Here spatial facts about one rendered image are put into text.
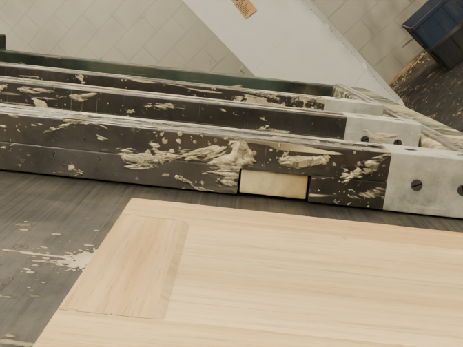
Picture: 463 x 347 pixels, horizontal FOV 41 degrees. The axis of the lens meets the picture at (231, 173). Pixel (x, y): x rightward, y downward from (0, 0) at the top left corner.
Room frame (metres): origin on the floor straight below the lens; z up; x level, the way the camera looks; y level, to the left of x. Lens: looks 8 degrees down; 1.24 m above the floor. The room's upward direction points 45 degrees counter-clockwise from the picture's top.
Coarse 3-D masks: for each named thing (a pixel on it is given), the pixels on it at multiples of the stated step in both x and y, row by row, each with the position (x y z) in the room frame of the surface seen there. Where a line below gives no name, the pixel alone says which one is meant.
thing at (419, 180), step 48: (0, 144) 0.75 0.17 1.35; (48, 144) 0.74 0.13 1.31; (96, 144) 0.74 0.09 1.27; (144, 144) 0.73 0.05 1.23; (192, 144) 0.72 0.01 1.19; (240, 144) 0.72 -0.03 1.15; (288, 144) 0.71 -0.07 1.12; (336, 144) 0.72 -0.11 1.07; (384, 144) 0.75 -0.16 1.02; (336, 192) 0.71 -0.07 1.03; (384, 192) 0.70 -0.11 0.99; (432, 192) 0.69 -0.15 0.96
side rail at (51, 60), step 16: (32, 64) 2.10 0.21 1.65; (48, 64) 2.10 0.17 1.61; (64, 64) 2.09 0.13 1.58; (80, 64) 2.09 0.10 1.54; (96, 64) 2.08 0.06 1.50; (112, 64) 2.07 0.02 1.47; (128, 64) 2.07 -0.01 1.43; (176, 80) 2.05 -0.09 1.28; (192, 80) 2.05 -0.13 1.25; (208, 80) 2.04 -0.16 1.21; (224, 80) 2.04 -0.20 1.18; (240, 80) 2.03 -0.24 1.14; (256, 80) 2.02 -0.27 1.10; (272, 80) 2.02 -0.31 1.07; (288, 80) 2.08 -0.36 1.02
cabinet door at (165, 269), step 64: (128, 256) 0.46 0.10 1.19; (192, 256) 0.47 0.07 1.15; (256, 256) 0.48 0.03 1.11; (320, 256) 0.49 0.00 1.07; (384, 256) 0.50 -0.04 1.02; (448, 256) 0.52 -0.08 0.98; (64, 320) 0.35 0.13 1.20; (128, 320) 0.36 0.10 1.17; (192, 320) 0.37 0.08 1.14; (256, 320) 0.37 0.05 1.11; (320, 320) 0.38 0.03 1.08; (384, 320) 0.38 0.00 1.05; (448, 320) 0.39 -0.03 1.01
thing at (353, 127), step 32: (0, 96) 1.07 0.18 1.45; (32, 96) 1.06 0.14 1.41; (64, 96) 1.06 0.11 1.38; (96, 96) 1.05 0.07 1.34; (128, 96) 1.05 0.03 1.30; (160, 96) 1.04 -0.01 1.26; (192, 96) 1.09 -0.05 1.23; (256, 128) 1.03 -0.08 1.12; (288, 128) 1.02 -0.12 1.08; (320, 128) 1.01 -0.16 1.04; (352, 128) 1.01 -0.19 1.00; (384, 128) 1.00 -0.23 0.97; (416, 128) 0.99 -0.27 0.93
